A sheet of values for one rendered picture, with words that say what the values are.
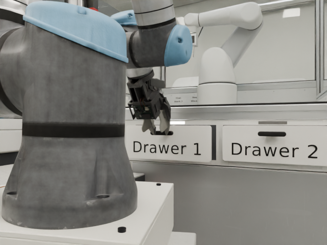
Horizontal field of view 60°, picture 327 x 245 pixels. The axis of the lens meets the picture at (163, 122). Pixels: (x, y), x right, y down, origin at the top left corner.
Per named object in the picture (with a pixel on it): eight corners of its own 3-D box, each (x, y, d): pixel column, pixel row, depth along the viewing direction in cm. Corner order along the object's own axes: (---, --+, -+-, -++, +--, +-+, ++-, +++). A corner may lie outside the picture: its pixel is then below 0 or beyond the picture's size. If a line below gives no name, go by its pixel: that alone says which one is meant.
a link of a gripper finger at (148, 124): (140, 142, 85) (136, 117, 79) (147, 131, 89) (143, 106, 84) (150, 144, 84) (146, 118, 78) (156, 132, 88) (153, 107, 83)
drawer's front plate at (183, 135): (210, 162, 84) (210, 125, 84) (126, 157, 96) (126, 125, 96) (211, 161, 86) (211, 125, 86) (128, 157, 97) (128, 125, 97)
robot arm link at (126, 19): (98, 21, 65) (116, 10, 71) (113, 65, 70) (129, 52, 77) (127, 16, 61) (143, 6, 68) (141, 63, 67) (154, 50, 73)
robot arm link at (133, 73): (128, 53, 76) (155, 50, 73) (133, 68, 79) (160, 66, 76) (116, 64, 71) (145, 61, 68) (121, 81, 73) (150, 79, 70)
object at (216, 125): (367, 174, 75) (367, 119, 75) (65, 156, 115) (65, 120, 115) (323, 146, 162) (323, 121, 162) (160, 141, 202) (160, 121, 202)
